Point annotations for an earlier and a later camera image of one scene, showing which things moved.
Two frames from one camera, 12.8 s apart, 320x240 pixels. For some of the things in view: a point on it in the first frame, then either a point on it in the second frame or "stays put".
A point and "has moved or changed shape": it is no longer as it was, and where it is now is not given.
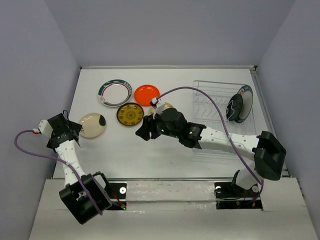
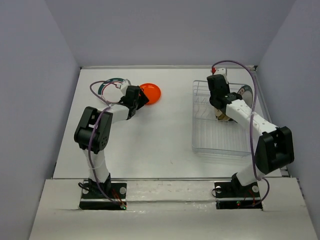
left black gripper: [73, 126] to [143, 99]
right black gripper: [149, 123] to [227, 85]
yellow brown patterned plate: [130, 114] has moved or changed shape
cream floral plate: [148, 110] to [218, 112]
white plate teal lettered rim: [246, 92] stays put
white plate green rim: [115, 93] stays put
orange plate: [144, 94] stays put
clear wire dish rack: [205, 112] stays put
